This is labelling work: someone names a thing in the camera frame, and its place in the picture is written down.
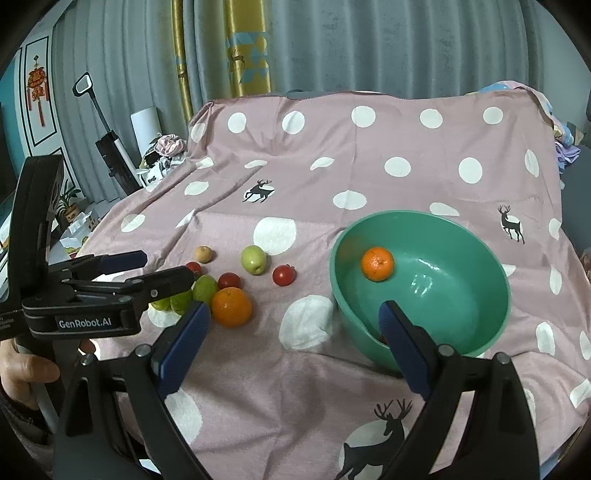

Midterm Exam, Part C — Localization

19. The green plastic bowl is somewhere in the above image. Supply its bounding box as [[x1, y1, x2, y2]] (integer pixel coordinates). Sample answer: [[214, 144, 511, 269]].
[[329, 210, 511, 377]]

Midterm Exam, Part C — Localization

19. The upright vacuum cleaner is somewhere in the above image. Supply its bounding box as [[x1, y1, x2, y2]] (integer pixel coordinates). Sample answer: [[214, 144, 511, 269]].
[[74, 76, 144, 195]]

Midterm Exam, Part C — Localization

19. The colourful printed cloth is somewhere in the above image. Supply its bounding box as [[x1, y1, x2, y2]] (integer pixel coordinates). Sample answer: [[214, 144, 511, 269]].
[[480, 80, 583, 176]]

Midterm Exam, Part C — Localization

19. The white cardboard box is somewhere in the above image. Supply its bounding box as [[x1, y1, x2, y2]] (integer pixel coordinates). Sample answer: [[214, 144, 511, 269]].
[[60, 208, 100, 252]]

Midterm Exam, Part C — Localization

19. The gold patterned curtain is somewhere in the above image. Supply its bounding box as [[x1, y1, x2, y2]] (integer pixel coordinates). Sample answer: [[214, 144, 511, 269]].
[[224, 0, 273, 97]]

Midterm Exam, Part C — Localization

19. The black white printed bag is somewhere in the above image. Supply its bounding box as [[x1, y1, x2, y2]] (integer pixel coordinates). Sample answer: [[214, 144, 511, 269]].
[[139, 154, 185, 191]]

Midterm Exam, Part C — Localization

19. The pink polka dot blanket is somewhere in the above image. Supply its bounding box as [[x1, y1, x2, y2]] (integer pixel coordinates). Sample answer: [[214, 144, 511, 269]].
[[60, 90, 591, 480]]

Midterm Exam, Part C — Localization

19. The person's left forearm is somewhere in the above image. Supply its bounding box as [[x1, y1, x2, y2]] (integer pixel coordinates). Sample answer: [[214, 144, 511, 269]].
[[0, 392, 56, 467]]

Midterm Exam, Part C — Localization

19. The small orange mandarin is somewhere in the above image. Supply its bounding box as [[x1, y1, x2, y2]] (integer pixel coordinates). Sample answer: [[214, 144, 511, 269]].
[[361, 247, 395, 282]]

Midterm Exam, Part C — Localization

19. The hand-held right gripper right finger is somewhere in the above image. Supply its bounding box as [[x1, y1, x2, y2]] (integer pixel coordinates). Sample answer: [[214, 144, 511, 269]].
[[378, 300, 541, 480]]

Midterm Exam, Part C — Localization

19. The red knot wall ornament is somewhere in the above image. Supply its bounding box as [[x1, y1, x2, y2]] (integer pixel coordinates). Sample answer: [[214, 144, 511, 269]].
[[25, 55, 51, 125]]

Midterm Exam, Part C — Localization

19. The large orange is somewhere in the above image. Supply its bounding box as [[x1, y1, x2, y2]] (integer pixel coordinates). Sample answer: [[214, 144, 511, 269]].
[[211, 287, 253, 328]]

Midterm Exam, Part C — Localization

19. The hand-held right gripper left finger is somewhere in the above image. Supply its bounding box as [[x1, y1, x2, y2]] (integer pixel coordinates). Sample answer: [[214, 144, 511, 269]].
[[53, 300, 213, 480]]

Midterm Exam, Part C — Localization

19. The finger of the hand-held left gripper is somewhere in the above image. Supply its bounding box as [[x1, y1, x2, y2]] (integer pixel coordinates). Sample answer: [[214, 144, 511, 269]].
[[69, 265, 197, 311], [46, 250, 148, 282]]

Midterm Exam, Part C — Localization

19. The grey sofa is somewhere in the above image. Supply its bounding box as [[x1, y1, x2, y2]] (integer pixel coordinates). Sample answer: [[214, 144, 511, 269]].
[[558, 148, 591, 259]]

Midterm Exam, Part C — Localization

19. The potted plant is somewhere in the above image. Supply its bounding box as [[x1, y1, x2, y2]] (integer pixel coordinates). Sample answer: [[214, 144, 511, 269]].
[[54, 178, 83, 222]]

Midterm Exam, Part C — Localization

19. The person's left hand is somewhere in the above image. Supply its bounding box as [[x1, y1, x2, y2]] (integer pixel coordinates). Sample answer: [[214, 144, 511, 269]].
[[0, 339, 62, 398]]

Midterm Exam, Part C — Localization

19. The green pear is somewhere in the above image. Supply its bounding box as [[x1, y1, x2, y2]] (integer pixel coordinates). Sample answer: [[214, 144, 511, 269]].
[[170, 290, 195, 315]]

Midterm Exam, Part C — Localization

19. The pink clothes pile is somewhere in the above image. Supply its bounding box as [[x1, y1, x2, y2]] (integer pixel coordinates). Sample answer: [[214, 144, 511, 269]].
[[154, 134, 188, 158]]

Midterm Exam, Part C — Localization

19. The grey curtain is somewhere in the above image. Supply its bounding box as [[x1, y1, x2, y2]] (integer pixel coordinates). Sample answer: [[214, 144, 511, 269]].
[[51, 0, 555, 204]]

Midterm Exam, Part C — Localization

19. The gold curtain strip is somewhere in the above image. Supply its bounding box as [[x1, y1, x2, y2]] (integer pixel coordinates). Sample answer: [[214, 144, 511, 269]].
[[171, 0, 195, 123]]

